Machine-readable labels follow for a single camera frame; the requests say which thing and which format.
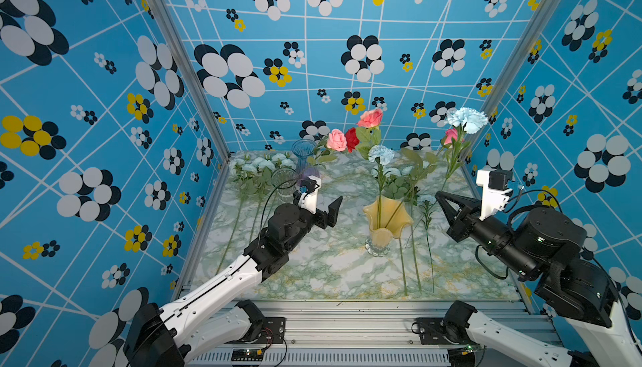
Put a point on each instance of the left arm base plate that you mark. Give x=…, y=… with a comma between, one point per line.
x=268, y=332

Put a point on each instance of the blue purple ribbed glass vase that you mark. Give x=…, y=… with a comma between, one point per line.
x=303, y=149

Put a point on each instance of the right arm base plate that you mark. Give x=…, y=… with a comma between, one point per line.
x=440, y=331

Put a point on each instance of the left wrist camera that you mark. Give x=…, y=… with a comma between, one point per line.
x=308, y=193

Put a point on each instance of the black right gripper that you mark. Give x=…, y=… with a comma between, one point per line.
x=461, y=221

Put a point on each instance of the light blue carnation stem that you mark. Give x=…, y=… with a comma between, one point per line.
x=429, y=236

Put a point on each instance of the light blue carnation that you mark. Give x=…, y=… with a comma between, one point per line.
x=463, y=122
x=382, y=156

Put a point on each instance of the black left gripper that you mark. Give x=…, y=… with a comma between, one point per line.
x=331, y=216

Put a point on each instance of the yellow ceramic vase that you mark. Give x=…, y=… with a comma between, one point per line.
x=387, y=220

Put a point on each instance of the circuit board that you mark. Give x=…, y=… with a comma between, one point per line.
x=247, y=356
x=462, y=357

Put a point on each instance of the red rose stem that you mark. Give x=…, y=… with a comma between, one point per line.
x=352, y=140

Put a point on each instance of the clear glass vase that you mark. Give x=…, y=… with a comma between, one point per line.
x=284, y=181

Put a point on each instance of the coral pink rose stem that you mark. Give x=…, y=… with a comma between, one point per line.
x=368, y=131

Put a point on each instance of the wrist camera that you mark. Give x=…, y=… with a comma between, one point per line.
x=496, y=193
x=308, y=193

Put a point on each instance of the magenta pink rose stem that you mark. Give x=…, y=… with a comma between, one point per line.
x=416, y=149

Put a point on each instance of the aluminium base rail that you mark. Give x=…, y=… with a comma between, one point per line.
x=345, y=333

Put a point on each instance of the right aluminium corner post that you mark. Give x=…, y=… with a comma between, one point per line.
x=530, y=35

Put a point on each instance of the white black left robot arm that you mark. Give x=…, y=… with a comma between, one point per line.
x=178, y=332

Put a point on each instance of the aluminium corner post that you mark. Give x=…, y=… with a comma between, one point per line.
x=170, y=33
x=530, y=35

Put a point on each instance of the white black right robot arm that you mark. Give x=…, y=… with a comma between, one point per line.
x=545, y=249

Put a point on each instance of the left circuit board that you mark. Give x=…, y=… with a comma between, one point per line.
x=247, y=356

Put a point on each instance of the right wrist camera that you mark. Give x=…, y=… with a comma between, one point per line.
x=496, y=193

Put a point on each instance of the left aluminium corner post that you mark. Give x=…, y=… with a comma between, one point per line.
x=170, y=33

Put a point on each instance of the right circuit board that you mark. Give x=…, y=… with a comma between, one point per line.
x=462, y=357

